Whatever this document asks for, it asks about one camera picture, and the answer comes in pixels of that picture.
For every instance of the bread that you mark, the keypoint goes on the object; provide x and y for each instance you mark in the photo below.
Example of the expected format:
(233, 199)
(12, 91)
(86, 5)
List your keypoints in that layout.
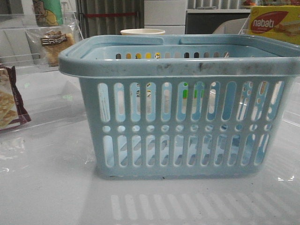
(47, 42)

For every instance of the yellow popcorn paper cup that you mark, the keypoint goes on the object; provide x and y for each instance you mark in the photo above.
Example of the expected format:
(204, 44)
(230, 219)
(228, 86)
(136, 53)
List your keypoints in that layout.
(143, 31)

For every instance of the clear acrylic left display shelf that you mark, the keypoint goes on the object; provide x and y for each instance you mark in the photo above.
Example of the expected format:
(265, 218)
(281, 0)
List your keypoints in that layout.
(48, 95)

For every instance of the yellow nabati wafer box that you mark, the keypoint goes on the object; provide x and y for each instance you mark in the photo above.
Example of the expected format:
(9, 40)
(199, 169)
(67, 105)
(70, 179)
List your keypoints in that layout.
(276, 22)

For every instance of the green cartoon bottle far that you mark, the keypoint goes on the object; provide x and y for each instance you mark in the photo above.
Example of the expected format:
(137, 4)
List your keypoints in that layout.
(48, 12)

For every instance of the red barrier belt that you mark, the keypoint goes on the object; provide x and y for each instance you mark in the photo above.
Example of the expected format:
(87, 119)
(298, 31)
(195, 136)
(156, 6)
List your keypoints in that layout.
(110, 15)

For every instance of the white refrigerator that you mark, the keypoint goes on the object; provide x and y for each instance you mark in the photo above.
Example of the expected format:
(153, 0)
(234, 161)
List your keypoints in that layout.
(167, 15)

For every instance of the light blue plastic basket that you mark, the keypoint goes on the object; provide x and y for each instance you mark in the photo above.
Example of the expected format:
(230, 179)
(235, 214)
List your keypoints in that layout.
(142, 127)

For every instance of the brown cracker snack bag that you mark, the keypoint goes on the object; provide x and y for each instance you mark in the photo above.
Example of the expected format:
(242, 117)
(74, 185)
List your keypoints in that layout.
(12, 111)

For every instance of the fruit plate on counter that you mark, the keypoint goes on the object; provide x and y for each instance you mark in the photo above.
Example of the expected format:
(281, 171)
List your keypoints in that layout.
(249, 3)

